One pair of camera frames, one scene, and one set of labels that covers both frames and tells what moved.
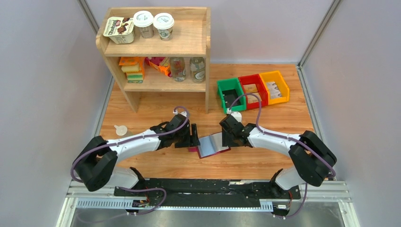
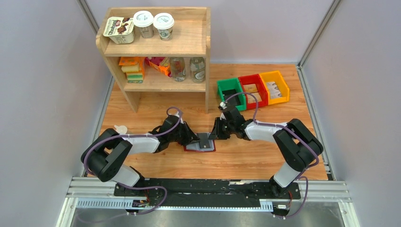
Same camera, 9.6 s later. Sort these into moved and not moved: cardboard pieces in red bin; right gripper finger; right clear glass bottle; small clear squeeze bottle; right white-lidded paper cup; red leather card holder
Moved: right gripper finger; red leather card holder
Not moved: small clear squeeze bottle; right clear glass bottle; cardboard pieces in red bin; right white-lidded paper cup
